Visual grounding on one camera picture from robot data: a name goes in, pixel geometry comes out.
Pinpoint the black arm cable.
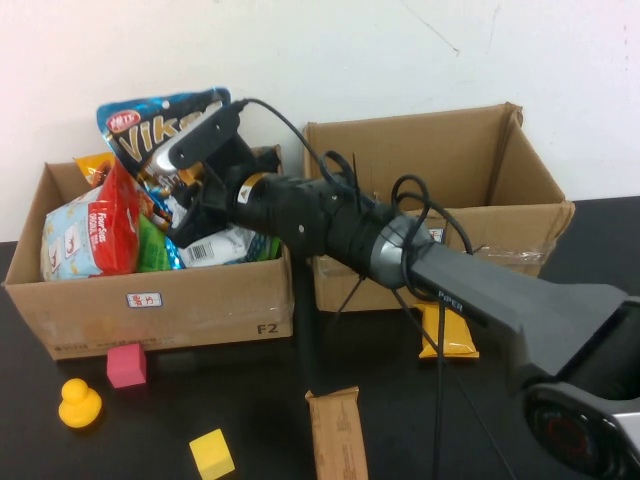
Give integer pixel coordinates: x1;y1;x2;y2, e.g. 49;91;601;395
234;98;516;480

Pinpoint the cardboard box with clear tape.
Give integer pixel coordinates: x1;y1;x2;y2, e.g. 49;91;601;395
301;102;575;314

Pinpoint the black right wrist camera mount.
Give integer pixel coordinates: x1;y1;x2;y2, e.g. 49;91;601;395
167;102;251;169

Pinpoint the yellow snack bar packet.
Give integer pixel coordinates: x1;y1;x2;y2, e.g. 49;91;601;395
417;302;480;360

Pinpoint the cardboard box printed F2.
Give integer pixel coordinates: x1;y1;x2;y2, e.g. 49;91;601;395
2;144;295;362

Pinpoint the orange snack bag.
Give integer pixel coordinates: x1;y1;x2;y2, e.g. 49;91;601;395
73;152;119;189

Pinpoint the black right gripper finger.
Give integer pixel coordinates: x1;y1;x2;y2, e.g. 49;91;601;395
167;199;221;249

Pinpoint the pink foam cube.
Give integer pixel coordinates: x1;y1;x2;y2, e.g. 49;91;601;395
105;343;148;389

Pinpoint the yellow foam cube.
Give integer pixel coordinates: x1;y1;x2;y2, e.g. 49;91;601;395
188;427;236;480

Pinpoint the yellow rubber duck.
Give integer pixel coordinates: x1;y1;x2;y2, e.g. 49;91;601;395
57;377;104;429

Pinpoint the brown snack bar packet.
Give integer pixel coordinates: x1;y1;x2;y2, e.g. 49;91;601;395
304;385;369;480

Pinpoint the green snack bag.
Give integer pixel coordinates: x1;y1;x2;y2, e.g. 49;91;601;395
137;212;282;274

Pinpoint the blue Vikar prawn chip bag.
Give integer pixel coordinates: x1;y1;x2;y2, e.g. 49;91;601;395
96;88;281;271

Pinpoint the red and blue prawn cracker bag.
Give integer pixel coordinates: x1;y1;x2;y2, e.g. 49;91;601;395
40;159;144;281

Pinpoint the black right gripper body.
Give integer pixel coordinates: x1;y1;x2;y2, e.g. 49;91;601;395
199;137;261;229

